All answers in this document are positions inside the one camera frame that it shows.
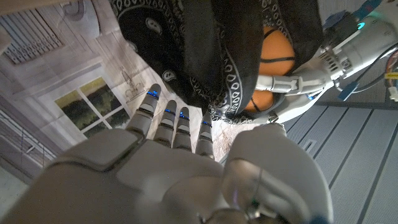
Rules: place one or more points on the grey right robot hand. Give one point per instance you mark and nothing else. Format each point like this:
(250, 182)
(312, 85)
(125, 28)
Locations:
(161, 183)

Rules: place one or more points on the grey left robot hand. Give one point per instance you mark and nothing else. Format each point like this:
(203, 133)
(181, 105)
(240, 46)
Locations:
(335, 65)

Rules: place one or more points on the orange mini basketball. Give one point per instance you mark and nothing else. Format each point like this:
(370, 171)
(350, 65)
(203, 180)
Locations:
(276, 49)

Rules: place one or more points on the black paisley bandana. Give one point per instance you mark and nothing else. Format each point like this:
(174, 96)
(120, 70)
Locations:
(202, 46)

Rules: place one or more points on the printed window backdrop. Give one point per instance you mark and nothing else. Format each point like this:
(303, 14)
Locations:
(77, 77)

